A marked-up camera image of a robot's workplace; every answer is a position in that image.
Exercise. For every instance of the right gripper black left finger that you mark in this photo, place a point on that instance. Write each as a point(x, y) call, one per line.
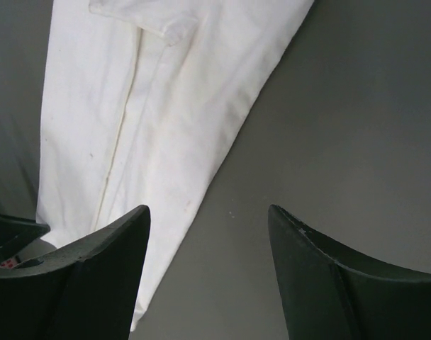
point(84, 290)

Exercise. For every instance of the white t shirt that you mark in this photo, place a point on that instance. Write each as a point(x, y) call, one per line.
point(142, 101)

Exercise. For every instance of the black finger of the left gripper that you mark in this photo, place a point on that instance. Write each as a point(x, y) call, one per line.
point(17, 233)

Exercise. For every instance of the white plastic laundry basket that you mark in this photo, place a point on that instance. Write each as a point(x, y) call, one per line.
point(23, 256)

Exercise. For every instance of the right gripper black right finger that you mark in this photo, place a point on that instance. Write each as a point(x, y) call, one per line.
point(331, 291)

